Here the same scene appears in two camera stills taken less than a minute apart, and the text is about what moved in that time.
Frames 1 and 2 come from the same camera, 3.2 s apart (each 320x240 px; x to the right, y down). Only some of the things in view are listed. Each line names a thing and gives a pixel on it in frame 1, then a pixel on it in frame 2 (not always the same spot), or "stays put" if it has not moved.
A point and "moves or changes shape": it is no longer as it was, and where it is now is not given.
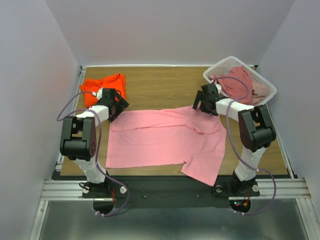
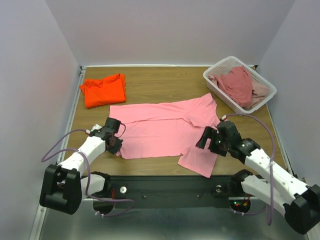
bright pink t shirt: (184, 135) moves or changes shape
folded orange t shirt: (116, 81) stays put
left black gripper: (121, 106) to (118, 146)
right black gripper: (200, 102) to (215, 139)
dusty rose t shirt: (236, 84) stays put
